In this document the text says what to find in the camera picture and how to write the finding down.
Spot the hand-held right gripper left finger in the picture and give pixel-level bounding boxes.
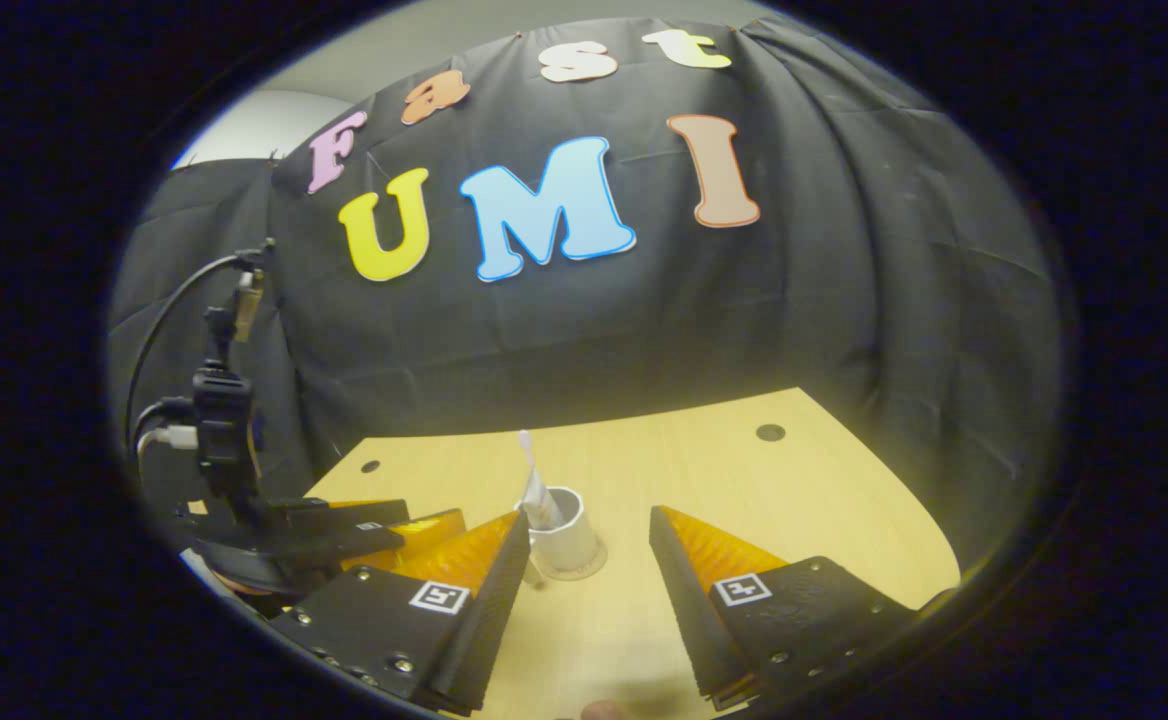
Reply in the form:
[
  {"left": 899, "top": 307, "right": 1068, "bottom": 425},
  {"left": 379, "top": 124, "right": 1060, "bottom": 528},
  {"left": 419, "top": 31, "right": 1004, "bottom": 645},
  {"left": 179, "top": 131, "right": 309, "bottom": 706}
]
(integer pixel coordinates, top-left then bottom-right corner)
[{"left": 267, "top": 511, "right": 533, "bottom": 717}]

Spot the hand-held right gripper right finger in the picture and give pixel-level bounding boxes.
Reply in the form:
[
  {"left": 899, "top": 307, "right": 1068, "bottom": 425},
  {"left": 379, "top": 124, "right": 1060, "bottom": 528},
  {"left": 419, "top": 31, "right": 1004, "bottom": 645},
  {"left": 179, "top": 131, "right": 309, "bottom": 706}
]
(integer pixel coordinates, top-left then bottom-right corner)
[{"left": 648, "top": 505, "right": 953, "bottom": 714}]

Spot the white cup with wooden handle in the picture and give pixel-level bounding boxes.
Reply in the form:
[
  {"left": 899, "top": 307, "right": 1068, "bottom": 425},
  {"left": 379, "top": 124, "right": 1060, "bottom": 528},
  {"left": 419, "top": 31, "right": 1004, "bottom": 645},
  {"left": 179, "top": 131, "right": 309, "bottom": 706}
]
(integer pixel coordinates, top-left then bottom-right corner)
[{"left": 514, "top": 486, "right": 597, "bottom": 587}]

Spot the white toothpaste tube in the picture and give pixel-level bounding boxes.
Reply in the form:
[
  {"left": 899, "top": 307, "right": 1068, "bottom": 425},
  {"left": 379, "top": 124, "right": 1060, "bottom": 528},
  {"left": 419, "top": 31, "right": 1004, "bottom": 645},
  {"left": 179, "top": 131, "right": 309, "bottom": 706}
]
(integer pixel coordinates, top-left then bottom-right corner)
[{"left": 522, "top": 465, "right": 565, "bottom": 531}]

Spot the white toothbrush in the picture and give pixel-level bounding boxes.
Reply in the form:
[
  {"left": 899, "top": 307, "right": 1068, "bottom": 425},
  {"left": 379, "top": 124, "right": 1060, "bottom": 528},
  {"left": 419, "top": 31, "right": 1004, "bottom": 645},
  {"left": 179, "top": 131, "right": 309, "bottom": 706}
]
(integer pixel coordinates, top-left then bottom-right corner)
[{"left": 517, "top": 430, "right": 545, "bottom": 501}]

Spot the wooden desktop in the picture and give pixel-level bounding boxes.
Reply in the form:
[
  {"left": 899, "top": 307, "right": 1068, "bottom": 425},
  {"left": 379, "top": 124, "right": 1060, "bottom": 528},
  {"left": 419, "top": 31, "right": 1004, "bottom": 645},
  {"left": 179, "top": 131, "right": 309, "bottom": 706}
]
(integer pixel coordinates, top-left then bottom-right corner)
[{"left": 274, "top": 387, "right": 963, "bottom": 720}]

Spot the black backdrop cloth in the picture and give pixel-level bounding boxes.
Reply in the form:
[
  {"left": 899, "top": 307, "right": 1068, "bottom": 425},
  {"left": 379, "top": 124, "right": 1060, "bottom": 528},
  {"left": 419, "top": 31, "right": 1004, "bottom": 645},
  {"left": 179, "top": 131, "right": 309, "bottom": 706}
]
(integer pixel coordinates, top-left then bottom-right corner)
[{"left": 109, "top": 15, "right": 1065, "bottom": 571}]

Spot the white cable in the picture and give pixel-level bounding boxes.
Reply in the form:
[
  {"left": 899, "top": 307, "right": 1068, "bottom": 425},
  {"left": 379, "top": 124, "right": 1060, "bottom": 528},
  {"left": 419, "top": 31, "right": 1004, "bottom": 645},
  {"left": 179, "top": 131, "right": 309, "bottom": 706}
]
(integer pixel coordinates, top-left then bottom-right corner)
[{"left": 136, "top": 425, "right": 200, "bottom": 471}]

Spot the black cable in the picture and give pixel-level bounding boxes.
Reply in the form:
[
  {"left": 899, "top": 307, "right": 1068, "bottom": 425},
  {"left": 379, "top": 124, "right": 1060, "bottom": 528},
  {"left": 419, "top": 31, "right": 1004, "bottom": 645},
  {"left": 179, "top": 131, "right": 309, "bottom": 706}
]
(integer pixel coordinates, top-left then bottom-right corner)
[{"left": 124, "top": 253, "right": 247, "bottom": 451}]

